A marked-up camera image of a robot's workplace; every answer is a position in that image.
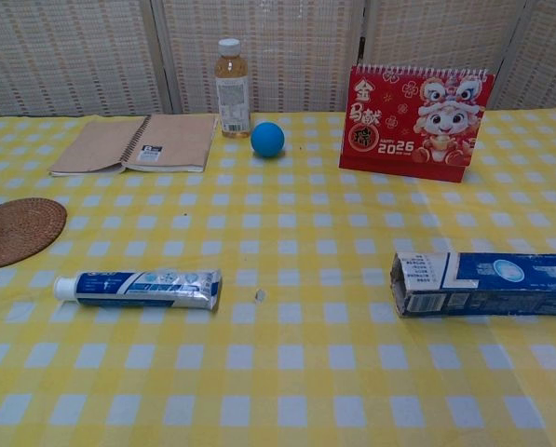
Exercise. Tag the blue and white toothpaste tube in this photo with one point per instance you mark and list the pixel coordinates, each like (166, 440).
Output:
(133, 291)

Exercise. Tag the blue toothpaste box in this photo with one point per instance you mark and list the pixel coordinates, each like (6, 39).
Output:
(482, 284)

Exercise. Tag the small white paper scrap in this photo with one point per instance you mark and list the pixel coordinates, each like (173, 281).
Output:
(259, 296)

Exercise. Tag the blue ball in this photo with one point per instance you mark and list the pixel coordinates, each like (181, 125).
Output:
(267, 139)

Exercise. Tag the brown spiral notebook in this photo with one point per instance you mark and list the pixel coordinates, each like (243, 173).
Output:
(175, 142)

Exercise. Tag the clear bottle with yellow drink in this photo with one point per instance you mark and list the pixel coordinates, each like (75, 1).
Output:
(233, 98)

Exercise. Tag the red 2026 desk calendar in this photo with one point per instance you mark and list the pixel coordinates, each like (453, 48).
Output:
(398, 121)

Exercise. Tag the brown woven round coaster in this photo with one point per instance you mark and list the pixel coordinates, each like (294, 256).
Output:
(19, 233)

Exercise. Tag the beige woven folding screen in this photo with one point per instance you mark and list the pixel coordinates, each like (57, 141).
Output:
(72, 56)

